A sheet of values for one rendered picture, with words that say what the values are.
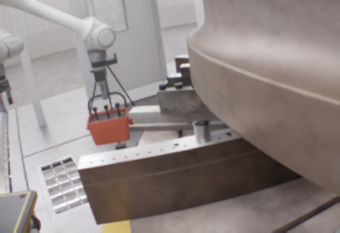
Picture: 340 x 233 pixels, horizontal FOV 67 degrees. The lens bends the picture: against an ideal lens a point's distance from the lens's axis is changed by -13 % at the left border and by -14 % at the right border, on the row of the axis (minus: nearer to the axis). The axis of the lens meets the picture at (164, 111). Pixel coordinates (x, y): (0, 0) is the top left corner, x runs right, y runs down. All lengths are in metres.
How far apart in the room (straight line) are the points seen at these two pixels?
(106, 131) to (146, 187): 0.37
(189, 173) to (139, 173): 0.25
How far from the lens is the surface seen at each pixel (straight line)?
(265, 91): 0.92
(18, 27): 4.16
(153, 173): 1.48
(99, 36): 1.15
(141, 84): 4.62
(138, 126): 2.64
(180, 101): 2.41
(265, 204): 1.66
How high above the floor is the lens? 1.38
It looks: 21 degrees down
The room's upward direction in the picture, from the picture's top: 9 degrees counter-clockwise
